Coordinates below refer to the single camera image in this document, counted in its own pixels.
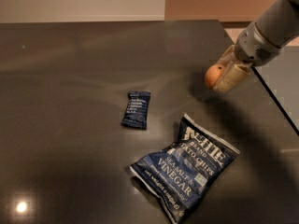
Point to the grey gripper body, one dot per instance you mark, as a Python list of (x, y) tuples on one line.
[(251, 48)]

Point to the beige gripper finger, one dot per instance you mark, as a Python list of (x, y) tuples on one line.
[(233, 75), (228, 57)]

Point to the orange fruit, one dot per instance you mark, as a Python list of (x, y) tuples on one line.
[(213, 74)]

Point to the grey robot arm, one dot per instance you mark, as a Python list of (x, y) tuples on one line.
[(279, 25)]

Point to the blue vinegar chip bag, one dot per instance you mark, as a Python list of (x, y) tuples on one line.
[(180, 175)]

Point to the small dark blue snack bar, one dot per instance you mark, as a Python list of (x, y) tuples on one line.
[(136, 112)]

